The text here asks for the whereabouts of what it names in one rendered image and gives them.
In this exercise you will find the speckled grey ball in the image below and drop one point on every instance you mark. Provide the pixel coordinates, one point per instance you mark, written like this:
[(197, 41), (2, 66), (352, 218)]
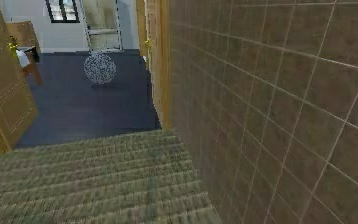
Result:
[(99, 68)]

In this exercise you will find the wooden room door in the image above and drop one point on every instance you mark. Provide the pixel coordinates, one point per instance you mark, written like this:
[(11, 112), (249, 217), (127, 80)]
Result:
[(7, 93)]

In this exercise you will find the dark framed window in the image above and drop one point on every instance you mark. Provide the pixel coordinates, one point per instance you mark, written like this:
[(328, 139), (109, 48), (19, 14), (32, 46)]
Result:
[(62, 10)]

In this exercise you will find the white metal shelf frame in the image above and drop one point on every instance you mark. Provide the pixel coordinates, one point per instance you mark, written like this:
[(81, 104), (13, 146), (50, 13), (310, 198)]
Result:
[(101, 30)]

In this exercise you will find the yellow green small object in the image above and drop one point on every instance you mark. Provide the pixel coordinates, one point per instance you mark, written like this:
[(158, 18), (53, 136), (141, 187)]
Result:
[(13, 46)]

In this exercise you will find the wooden cupboard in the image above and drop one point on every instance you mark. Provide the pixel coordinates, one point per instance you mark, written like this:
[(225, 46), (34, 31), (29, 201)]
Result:
[(23, 35)]

